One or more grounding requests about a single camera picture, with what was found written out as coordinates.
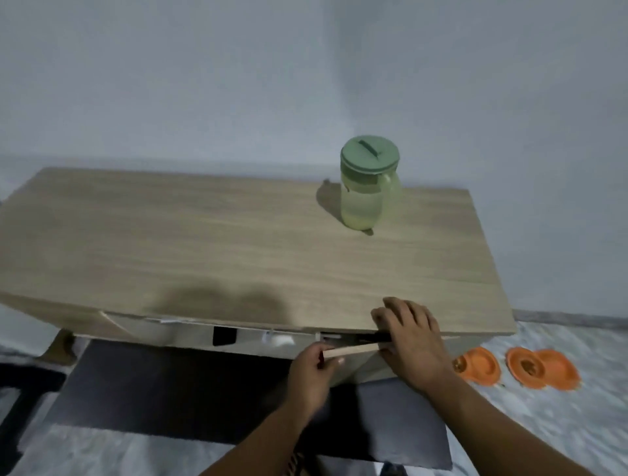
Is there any wooden handled black brush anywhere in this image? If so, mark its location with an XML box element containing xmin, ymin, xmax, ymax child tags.
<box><xmin>318</xmin><ymin>331</ymin><xmax>394</xmax><ymax>360</ymax></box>

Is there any dark grey floor mat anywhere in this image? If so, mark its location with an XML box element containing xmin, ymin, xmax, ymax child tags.
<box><xmin>45</xmin><ymin>338</ymin><xmax>453</xmax><ymax>472</ymax></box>

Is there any person's left forearm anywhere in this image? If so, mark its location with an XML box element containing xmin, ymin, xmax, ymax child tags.
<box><xmin>199</xmin><ymin>399</ymin><xmax>327</xmax><ymax>476</ymax></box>

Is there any person's left hand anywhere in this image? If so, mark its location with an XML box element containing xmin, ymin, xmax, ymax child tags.
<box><xmin>287</xmin><ymin>341</ymin><xmax>346</xmax><ymax>418</ymax></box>

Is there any person's right forearm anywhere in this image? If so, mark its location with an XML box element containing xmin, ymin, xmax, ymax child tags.
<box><xmin>426</xmin><ymin>373</ymin><xmax>598</xmax><ymax>476</ymax></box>

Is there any white table drawer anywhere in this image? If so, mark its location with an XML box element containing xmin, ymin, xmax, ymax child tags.
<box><xmin>98</xmin><ymin>313</ymin><xmax>398</xmax><ymax>385</ymax></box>

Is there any light wooden table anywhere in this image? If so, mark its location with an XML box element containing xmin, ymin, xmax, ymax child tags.
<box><xmin>0</xmin><ymin>167</ymin><xmax>518</xmax><ymax>366</ymax></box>

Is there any person's right hand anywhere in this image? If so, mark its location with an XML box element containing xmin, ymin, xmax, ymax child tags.
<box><xmin>370</xmin><ymin>297</ymin><xmax>460</xmax><ymax>394</ymax></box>

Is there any green plastic lidded pitcher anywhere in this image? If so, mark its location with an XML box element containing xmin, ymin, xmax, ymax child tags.
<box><xmin>340</xmin><ymin>135</ymin><xmax>402</xmax><ymax>231</ymax></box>

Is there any wooden table leg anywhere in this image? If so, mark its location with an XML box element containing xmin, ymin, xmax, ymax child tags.
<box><xmin>39</xmin><ymin>330</ymin><xmax>75</xmax><ymax>365</ymax></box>

